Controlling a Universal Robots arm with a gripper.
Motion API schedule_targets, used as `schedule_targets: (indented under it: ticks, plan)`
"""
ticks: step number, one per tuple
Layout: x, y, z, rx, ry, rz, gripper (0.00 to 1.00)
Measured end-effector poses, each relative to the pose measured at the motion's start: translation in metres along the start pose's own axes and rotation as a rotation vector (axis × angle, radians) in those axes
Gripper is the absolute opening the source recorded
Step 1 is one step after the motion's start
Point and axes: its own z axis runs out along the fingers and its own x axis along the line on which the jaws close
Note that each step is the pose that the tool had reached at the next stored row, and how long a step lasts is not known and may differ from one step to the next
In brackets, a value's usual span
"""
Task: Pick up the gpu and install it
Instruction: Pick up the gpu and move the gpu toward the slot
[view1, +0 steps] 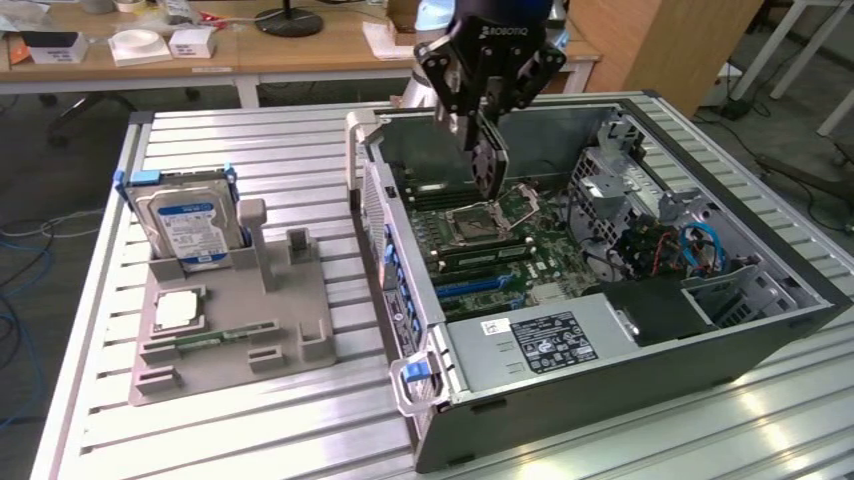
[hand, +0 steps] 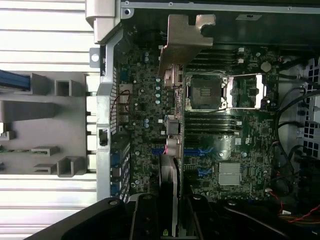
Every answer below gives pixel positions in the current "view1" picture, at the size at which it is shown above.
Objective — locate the black chair base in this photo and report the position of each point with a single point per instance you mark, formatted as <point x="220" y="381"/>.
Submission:
<point x="100" y="107"/>

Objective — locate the wooden cabinet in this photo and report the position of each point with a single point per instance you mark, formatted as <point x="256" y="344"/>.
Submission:
<point x="654" y="50"/>

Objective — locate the white box with black lid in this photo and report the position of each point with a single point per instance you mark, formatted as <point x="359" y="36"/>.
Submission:
<point x="56" y="54"/>

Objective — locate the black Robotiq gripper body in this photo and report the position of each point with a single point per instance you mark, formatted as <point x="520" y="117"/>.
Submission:
<point x="500" y="45"/>

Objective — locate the grey power supply unit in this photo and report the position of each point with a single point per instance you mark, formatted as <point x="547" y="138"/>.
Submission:
<point x="480" y="360"/>

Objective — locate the white table frame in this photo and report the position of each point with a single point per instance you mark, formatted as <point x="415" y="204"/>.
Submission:
<point x="789" y="50"/>

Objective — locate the long PCIe expansion slot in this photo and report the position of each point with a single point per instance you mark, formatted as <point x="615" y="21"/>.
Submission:
<point x="467" y="286"/>

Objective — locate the black round lamp base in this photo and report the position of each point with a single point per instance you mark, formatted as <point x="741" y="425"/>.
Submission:
<point x="290" y="25"/>

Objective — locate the black and grey PC case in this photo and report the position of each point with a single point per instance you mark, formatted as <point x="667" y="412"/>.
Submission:
<point x="600" y="400"/>

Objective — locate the black RAM slot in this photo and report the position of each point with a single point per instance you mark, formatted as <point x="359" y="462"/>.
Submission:
<point x="440" y="194"/>
<point x="486" y="264"/>
<point x="443" y="202"/>
<point x="434" y="176"/>
<point x="482" y="252"/>
<point x="483" y="258"/>
<point x="480" y="246"/>
<point x="436" y="185"/>

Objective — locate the white paper stack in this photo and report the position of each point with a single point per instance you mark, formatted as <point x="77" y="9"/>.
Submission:
<point x="387" y="42"/>

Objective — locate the hard disk with blue rails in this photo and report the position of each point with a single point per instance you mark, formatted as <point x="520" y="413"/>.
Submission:
<point x="187" y="220"/>

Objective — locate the small white cardboard box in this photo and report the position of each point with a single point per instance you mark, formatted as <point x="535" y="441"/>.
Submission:
<point x="192" y="46"/>

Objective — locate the metal CPU socket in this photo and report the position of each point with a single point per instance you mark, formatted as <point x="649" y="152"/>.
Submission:
<point x="476" y="225"/>

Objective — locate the wooden desk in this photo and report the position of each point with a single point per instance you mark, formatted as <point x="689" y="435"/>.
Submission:
<point x="300" y="55"/>

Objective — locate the white box on desk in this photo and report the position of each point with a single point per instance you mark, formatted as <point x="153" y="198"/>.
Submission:
<point x="136" y="50"/>

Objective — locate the silver socket cover frame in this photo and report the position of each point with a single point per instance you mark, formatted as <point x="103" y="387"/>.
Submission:
<point x="527" y="200"/>

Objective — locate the silver CPU chip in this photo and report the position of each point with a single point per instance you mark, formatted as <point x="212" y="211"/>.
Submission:
<point x="176" y="310"/>

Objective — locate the blue case release latch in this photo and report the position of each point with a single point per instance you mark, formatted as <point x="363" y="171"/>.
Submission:
<point x="415" y="372"/>

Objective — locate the black plastic shroud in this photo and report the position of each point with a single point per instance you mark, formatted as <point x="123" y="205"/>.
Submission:
<point x="654" y="310"/>

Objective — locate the green motherboard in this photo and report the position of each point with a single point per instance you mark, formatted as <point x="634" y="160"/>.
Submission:
<point x="554" y="260"/>

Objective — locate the black power brick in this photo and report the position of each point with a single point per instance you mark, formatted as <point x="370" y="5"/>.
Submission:
<point x="737" y="110"/>

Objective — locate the white tape roll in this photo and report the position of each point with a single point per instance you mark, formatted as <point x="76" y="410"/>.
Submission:
<point x="127" y="5"/>

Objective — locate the green RAM stick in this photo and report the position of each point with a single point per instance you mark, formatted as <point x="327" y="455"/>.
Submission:
<point x="213" y="337"/>

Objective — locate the grey plastic parts rack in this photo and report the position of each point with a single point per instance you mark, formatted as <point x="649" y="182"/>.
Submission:
<point x="267" y="310"/>

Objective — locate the metal disk bay cage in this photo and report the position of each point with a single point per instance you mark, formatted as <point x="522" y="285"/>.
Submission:
<point x="600" y="190"/>

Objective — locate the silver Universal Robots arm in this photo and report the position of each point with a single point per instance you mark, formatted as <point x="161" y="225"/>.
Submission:
<point x="430" y="15"/>

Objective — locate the brown cardboard box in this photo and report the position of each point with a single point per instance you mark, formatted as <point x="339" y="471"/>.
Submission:
<point x="403" y="10"/>

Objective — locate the clear plastic bag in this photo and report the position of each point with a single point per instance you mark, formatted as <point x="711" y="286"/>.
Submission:
<point x="23" y="15"/>

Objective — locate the silver chipset heatsink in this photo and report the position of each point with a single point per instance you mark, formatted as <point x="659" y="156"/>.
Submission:
<point x="550" y="293"/>

